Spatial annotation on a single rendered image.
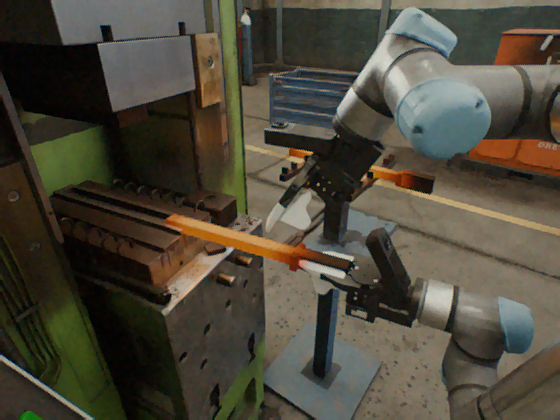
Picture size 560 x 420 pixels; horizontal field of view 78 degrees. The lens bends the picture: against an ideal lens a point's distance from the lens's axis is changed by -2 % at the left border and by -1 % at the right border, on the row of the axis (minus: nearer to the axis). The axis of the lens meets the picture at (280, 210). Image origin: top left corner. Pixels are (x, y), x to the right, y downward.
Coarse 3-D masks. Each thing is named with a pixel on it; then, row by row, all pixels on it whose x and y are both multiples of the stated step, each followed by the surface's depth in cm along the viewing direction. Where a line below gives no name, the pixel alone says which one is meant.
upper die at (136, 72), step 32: (0, 64) 59; (32, 64) 56; (64, 64) 52; (96, 64) 49; (128, 64) 53; (160, 64) 59; (192, 64) 65; (32, 96) 59; (64, 96) 56; (96, 96) 52; (128, 96) 54; (160, 96) 60
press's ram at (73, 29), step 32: (0, 0) 45; (32, 0) 43; (64, 0) 43; (96, 0) 46; (128, 0) 50; (160, 0) 56; (192, 0) 62; (0, 32) 48; (32, 32) 45; (64, 32) 43; (96, 32) 47; (128, 32) 52; (160, 32) 57; (192, 32) 64
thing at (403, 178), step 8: (296, 152) 113; (304, 152) 111; (312, 152) 111; (376, 168) 100; (384, 168) 100; (376, 176) 99; (384, 176) 98; (392, 176) 97; (400, 176) 94; (408, 176) 95; (416, 176) 93; (424, 176) 92; (432, 176) 92; (400, 184) 96; (408, 184) 96; (416, 184) 94; (424, 184) 93; (432, 184) 92; (424, 192) 93
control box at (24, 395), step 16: (0, 368) 36; (16, 368) 37; (0, 384) 36; (16, 384) 37; (32, 384) 38; (0, 400) 35; (16, 400) 36; (32, 400) 37; (48, 400) 39; (64, 400) 40; (0, 416) 34; (16, 416) 36; (48, 416) 38; (64, 416) 40; (80, 416) 41
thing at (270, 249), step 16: (176, 224) 75; (192, 224) 74; (208, 224) 74; (224, 240) 70; (240, 240) 69; (256, 240) 69; (272, 240) 68; (272, 256) 66; (288, 256) 65; (304, 256) 63; (320, 256) 63; (336, 256) 63
